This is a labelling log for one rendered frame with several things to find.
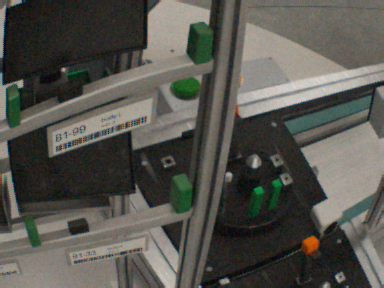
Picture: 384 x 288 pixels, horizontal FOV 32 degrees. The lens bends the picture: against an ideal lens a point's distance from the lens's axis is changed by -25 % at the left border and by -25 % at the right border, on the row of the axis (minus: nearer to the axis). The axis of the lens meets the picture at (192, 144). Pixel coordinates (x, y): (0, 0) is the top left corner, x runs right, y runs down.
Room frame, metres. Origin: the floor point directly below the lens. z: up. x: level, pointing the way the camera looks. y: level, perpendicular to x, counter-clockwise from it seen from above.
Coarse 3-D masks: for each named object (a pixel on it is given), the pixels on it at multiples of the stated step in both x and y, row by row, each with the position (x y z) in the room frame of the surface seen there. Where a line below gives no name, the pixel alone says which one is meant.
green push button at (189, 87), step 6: (186, 78) 0.91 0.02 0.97; (192, 78) 0.92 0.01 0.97; (174, 84) 0.90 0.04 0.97; (180, 84) 0.90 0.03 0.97; (186, 84) 0.90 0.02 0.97; (192, 84) 0.90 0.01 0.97; (198, 84) 0.90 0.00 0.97; (174, 90) 0.89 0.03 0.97; (180, 90) 0.89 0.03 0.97; (186, 90) 0.89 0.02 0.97; (192, 90) 0.89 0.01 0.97; (198, 90) 0.89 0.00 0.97; (180, 96) 0.88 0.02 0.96; (186, 96) 0.88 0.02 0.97; (192, 96) 0.88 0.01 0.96
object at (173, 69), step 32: (0, 64) 0.49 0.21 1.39; (160, 64) 0.40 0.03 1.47; (192, 64) 0.41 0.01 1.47; (96, 96) 0.37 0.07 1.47; (0, 128) 0.33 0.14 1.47; (32, 128) 0.34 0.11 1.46; (0, 160) 0.49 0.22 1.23; (96, 224) 0.38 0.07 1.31; (128, 224) 0.39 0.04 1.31; (160, 224) 0.40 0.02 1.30; (0, 256) 0.31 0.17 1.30
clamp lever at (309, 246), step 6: (306, 240) 0.56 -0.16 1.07; (312, 240) 0.56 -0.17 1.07; (306, 246) 0.55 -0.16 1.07; (312, 246) 0.55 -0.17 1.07; (306, 252) 0.54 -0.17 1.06; (312, 252) 0.54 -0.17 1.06; (318, 252) 0.54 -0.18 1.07; (306, 258) 0.54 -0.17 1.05; (312, 258) 0.53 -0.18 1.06; (306, 264) 0.54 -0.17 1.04; (300, 270) 0.54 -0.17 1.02; (306, 270) 0.54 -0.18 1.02; (300, 276) 0.54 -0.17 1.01; (306, 276) 0.53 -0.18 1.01
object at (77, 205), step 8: (64, 200) 0.53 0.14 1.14; (72, 200) 0.53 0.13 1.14; (80, 200) 0.53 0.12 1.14; (88, 200) 0.53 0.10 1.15; (96, 200) 0.53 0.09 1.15; (104, 200) 0.53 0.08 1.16; (112, 200) 0.50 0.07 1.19; (24, 208) 0.48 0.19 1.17; (32, 208) 0.48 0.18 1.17; (40, 208) 0.48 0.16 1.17; (48, 208) 0.48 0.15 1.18; (56, 208) 0.48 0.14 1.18; (64, 208) 0.48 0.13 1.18; (72, 208) 0.48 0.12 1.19; (80, 208) 0.48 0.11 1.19; (88, 208) 0.49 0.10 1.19; (96, 208) 0.49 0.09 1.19; (104, 208) 0.49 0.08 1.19; (112, 208) 0.50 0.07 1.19
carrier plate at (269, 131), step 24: (264, 120) 0.85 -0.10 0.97; (192, 144) 0.79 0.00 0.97; (240, 144) 0.80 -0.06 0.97; (264, 144) 0.81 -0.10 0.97; (288, 144) 0.81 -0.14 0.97; (144, 168) 0.74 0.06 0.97; (288, 168) 0.77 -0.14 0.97; (144, 192) 0.70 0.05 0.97; (168, 192) 0.70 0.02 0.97; (312, 192) 0.72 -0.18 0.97; (288, 216) 0.68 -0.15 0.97; (216, 240) 0.63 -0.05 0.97; (240, 240) 0.63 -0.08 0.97; (264, 240) 0.63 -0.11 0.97; (288, 240) 0.63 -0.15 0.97; (216, 264) 0.58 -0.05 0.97; (240, 264) 0.58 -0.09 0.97; (264, 264) 0.60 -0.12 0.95
